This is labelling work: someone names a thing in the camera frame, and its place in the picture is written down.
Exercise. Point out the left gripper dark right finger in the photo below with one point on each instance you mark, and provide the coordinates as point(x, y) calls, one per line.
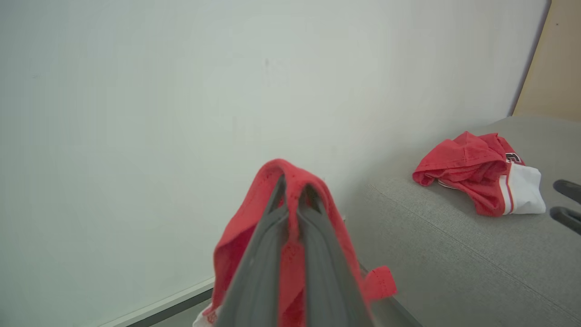
point(327, 281)

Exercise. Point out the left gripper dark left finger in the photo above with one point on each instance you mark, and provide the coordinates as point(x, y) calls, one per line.
point(258, 272)

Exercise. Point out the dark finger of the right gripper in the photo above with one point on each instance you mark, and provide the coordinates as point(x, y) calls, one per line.
point(572, 190)
point(569, 218)

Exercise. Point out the red mesh garment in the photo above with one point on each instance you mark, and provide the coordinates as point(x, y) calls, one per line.
point(236, 240)

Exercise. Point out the red white basketball jersey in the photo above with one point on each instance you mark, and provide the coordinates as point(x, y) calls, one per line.
point(458, 163)

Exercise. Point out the white baseboard strip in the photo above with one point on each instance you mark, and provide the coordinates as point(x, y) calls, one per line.
point(172, 299)

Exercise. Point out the grey fabric sofa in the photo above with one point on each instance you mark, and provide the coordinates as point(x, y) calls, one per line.
point(454, 254)

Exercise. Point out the beige wooden panel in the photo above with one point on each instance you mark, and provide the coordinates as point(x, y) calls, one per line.
point(558, 68)

